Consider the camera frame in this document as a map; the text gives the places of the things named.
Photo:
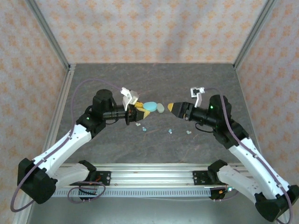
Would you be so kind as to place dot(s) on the blue earbud charging case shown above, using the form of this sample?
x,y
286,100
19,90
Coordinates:
x,y
150,106

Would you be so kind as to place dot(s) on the pale green earbud charging case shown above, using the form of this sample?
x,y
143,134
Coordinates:
x,y
160,108

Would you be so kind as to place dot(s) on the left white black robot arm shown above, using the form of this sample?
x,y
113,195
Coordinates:
x,y
58,149

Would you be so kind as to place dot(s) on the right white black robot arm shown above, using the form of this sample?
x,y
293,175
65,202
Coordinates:
x,y
254,161

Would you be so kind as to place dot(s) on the aluminium table edge rail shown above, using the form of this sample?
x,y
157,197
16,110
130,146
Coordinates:
x,y
53,129
244,93

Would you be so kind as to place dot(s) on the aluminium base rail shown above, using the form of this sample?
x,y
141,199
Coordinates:
x,y
151,177

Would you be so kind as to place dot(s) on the aluminium frame corner post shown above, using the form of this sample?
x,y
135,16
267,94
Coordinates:
x,y
50,35
253,35

